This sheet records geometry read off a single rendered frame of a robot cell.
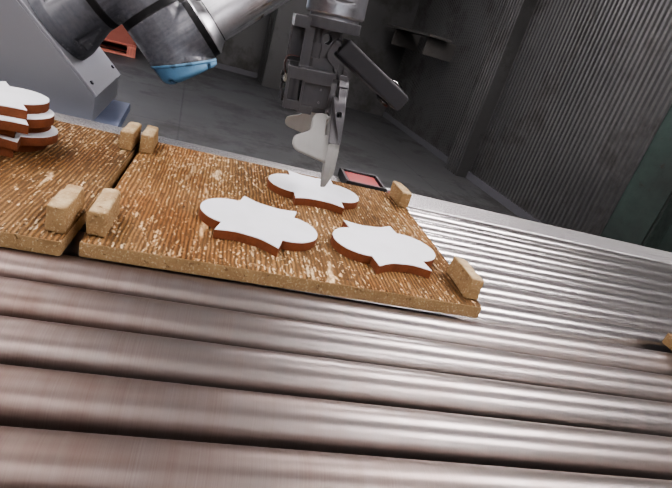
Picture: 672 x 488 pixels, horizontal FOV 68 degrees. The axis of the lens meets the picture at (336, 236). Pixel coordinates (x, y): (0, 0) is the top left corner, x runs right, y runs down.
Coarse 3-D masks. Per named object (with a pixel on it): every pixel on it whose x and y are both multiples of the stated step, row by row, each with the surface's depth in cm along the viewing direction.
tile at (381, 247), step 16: (352, 224) 64; (336, 240) 58; (352, 240) 59; (368, 240) 60; (384, 240) 62; (400, 240) 63; (416, 240) 65; (352, 256) 57; (368, 256) 57; (384, 256) 57; (400, 256) 59; (416, 256) 60; (432, 256) 62; (416, 272) 58
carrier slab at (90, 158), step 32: (64, 128) 70; (0, 160) 55; (32, 160) 57; (64, 160) 60; (96, 160) 62; (128, 160) 67; (0, 192) 48; (32, 192) 50; (96, 192) 54; (0, 224) 43; (32, 224) 45
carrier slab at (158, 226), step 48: (144, 192) 58; (192, 192) 62; (240, 192) 66; (384, 192) 85; (96, 240) 45; (144, 240) 48; (192, 240) 50; (288, 288) 50; (336, 288) 51; (384, 288) 53; (432, 288) 56
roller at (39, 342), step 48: (0, 336) 34; (48, 336) 35; (96, 336) 36; (144, 336) 38; (192, 384) 37; (240, 384) 38; (288, 384) 39; (336, 384) 40; (384, 384) 41; (432, 384) 43; (480, 384) 45; (528, 384) 47
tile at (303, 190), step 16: (272, 176) 72; (288, 176) 74; (304, 176) 77; (288, 192) 69; (304, 192) 70; (320, 192) 72; (336, 192) 74; (352, 192) 76; (336, 208) 69; (352, 208) 73
